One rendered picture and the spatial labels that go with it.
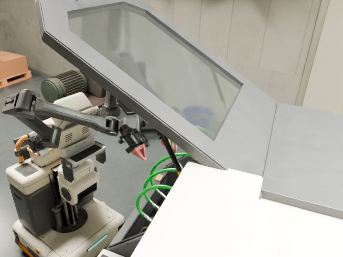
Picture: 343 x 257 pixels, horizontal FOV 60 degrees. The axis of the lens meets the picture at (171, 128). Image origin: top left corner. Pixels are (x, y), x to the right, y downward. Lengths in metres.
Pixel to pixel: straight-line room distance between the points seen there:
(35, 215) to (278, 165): 1.77
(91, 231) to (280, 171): 1.74
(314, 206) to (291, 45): 2.58
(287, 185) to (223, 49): 2.84
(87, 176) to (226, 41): 2.30
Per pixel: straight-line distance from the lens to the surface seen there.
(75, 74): 4.59
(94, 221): 2.53
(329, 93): 3.35
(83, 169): 2.05
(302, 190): 0.97
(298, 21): 3.34
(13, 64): 6.41
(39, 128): 1.56
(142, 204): 1.64
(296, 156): 1.12
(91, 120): 1.40
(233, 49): 3.62
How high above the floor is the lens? 2.07
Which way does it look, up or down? 29 degrees down
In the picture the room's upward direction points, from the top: 2 degrees clockwise
